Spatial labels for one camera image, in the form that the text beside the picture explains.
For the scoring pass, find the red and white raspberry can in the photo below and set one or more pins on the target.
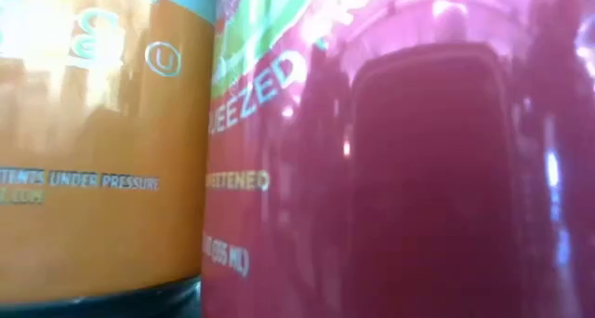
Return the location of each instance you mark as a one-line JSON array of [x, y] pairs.
[[395, 178]]

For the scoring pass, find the orange and white soda can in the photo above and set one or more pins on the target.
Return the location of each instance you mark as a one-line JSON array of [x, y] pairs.
[[93, 136]]

